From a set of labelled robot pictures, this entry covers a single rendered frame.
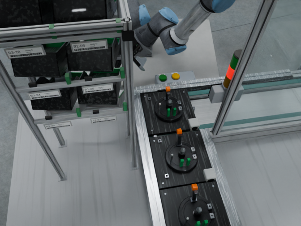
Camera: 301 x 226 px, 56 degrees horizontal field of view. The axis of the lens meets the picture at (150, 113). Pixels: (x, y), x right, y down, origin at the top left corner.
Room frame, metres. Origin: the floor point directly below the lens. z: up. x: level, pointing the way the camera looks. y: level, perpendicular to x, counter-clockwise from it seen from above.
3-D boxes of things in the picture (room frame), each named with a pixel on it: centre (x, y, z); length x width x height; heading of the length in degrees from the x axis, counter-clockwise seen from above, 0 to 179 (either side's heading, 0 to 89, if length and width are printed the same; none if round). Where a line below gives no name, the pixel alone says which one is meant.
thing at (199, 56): (1.31, 0.06, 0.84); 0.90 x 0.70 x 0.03; 92
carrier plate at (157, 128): (0.80, -0.09, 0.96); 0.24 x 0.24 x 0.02; 12
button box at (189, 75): (1.02, -0.13, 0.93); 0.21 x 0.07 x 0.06; 102
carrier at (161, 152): (0.55, -0.14, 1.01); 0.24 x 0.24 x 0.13; 12
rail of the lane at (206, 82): (1.00, -0.32, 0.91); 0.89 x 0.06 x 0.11; 102
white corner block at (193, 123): (0.72, -0.20, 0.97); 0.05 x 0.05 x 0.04; 12
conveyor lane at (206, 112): (0.84, -0.39, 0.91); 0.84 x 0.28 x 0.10; 102
